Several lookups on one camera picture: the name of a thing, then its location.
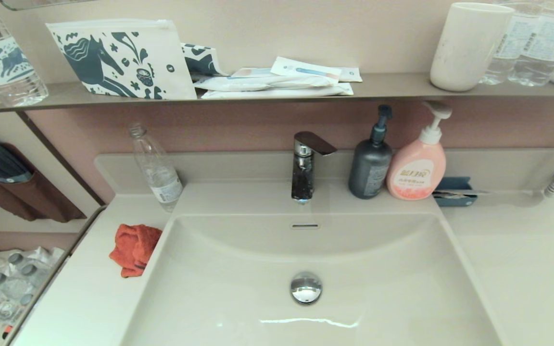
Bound chrome sink faucet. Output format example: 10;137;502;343
290;131;338;204

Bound orange microfibre cloth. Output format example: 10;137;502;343
109;223;163;278

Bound white ceramic sink basin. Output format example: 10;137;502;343
122;211;504;346

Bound long flat white packet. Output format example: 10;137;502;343
200;83;354;100

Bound dark grey pump bottle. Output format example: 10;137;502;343
348;104;394;200

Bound white wrapped toiletry packet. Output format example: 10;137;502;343
193;67;340;92

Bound blue striped white sachet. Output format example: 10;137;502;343
270;56;343;81

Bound clear empty plastic bottle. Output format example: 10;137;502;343
128;123;184;213

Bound chrome drain stopper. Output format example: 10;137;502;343
290;271;323;306

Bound small horse print pouch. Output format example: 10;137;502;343
181;42;229;80

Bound pink soap pump bottle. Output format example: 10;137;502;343
386;100;453;201

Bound small blue tray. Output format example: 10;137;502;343
432;176;478;208

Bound large horse print pouch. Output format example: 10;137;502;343
45;18;198;101

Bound white plastic cup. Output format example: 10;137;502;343
429;2;516;92

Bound white label water bottle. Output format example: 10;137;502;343
508;0;554;87
479;0;542;86

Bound shrink-wrapped water bottle pack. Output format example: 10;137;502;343
0;246;66;337

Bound horse label water bottle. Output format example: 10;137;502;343
0;0;49;108

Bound taupe wall shelf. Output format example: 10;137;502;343
0;72;554;114

